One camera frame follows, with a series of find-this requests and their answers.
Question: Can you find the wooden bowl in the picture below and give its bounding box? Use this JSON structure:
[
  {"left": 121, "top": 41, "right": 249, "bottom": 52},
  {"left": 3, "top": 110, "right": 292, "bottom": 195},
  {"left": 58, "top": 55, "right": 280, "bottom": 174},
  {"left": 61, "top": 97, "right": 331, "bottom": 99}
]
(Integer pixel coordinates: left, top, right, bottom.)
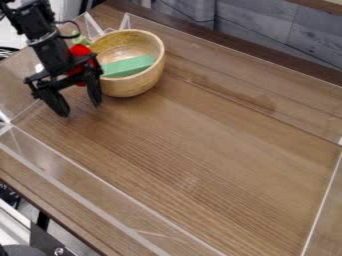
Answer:
[{"left": 91, "top": 29, "right": 166, "bottom": 98}]

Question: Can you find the black metal bracket with screw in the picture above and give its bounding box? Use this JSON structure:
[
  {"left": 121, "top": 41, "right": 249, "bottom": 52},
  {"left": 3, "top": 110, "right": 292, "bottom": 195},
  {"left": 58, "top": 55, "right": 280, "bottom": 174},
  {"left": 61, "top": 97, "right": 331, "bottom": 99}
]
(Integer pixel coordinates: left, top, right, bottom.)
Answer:
[{"left": 30, "top": 223, "right": 78, "bottom": 256}]

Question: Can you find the clear acrylic tray enclosure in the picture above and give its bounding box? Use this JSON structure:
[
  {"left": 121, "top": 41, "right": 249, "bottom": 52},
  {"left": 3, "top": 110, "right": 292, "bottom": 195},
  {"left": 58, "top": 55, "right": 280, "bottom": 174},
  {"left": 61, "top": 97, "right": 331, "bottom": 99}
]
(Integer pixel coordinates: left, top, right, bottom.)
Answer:
[{"left": 0, "top": 17, "right": 342, "bottom": 256}]

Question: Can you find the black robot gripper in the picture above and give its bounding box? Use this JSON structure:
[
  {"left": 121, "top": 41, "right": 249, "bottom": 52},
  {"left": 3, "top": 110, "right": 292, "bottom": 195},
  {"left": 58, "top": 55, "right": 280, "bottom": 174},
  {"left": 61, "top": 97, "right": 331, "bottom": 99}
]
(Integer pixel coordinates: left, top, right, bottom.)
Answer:
[{"left": 25, "top": 59, "right": 102, "bottom": 117}]

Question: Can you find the green rectangular block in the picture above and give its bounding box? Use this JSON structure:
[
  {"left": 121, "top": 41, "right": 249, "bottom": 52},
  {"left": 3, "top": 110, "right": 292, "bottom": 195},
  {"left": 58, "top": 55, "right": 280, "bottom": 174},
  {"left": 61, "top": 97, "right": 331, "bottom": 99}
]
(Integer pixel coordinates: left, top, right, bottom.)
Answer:
[{"left": 102, "top": 54, "right": 155, "bottom": 78}]

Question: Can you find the red plush fruit green stem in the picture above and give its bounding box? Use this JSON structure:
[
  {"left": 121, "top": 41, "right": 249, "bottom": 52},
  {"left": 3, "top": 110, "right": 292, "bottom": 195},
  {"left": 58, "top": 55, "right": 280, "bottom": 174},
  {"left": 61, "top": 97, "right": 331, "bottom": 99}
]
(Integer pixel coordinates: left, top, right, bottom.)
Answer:
[{"left": 67, "top": 40, "right": 102, "bottom": 89}]

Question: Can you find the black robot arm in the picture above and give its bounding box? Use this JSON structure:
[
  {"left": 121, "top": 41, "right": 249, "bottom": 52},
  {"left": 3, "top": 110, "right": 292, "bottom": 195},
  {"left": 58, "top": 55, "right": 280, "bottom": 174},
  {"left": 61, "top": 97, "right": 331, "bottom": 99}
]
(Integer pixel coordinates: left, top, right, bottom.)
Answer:
[{"left": 0, "top": 0, "right": 103, "bottom": 117}]

